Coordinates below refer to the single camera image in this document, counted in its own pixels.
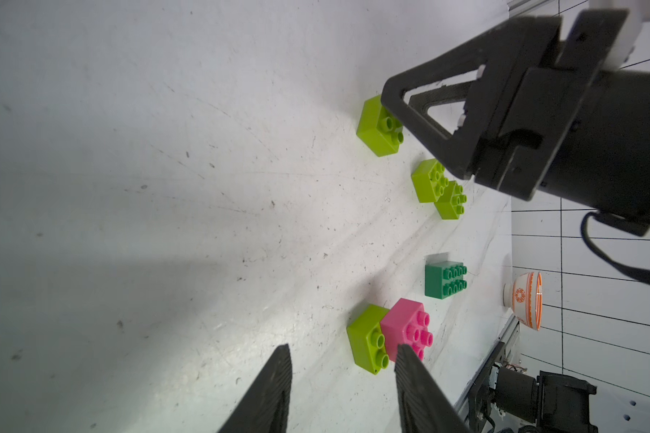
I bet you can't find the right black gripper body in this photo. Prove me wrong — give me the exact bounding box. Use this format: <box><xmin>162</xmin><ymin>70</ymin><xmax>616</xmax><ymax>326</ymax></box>
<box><xmin>462</xmin><ymin>8</ymin><xmax>643</xmax><ymax>202</ymax></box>

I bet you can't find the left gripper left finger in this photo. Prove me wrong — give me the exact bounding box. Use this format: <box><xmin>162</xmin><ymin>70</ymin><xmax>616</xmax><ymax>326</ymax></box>
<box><xmin>218</xmin><ymin>344</ymin><xmax>293</xmax><ymax>433</ymax></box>

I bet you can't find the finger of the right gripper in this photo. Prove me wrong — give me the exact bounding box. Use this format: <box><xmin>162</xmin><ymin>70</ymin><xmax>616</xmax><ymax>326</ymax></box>
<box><xmin>381</xmin><ymin>53</ymin><xmax>483</xmax><ymax>180</ymax></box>

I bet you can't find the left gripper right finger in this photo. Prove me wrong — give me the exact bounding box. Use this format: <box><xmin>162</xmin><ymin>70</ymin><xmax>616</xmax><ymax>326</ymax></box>
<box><xmin>395</xmin><ymin>345</ymin><xmax>469</xmax><ymax>433</ymax></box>

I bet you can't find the lime lego brick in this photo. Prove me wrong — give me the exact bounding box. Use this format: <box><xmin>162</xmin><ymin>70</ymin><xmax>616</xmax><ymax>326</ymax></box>
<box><xmin>357</xmin><ymin>95</ymin><xmax>404</xmax><ymax>157</ymax></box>
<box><xmin>347</xmin><ymin>304</ymin><xmax>390</xmax><ymax>375</ymax></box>
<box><xmin>411</xmin><ymin>159</ymin><xmax>449</xmax><ymax>203</ymax></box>
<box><xmin>434</xmin><ymin>180</ymin><xmax>467</xmax><ymax>220</ymax></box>

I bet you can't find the pink lego brick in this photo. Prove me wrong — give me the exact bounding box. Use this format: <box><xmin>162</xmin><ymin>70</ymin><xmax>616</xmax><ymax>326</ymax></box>
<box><xmin>380</xmin><ymin>298</ymin><xmax>433</xmax><ymax>362</ymax></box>

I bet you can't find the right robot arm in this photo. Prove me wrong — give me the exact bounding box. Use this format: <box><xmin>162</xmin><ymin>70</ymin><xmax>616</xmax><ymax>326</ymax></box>
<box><xmin>382</xmin><ymin>1</ymin><xmax>650</xmax><ymax>236</ymax></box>

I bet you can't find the dark green long lego brick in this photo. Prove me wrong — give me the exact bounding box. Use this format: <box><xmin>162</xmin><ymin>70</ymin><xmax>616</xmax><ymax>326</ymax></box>
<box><xmin>424</xmin><ymin>262</ymin><xmax>468</xmax><ymax>299</ymax></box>

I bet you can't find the orange white patterned bowl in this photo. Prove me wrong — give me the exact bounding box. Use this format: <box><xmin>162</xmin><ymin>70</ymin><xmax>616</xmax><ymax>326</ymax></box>
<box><xmin>503</xmin><ymin>272</ymin><xmax>543</xmax><ymax>331</ymax></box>

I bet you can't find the aluminium mounting rail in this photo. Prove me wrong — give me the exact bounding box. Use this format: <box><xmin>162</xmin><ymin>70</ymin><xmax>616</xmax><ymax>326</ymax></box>
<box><xmin>455</xmin><ymin>317</ymin><xmax>520</xmax><ymax>432</ymax></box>

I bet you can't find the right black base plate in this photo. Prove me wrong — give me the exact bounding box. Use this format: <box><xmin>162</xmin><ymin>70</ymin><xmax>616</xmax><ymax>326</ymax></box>
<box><xmin>489</xmin><ymin>367</ymin><xmax>599</xmax><ymax>433</ymax></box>

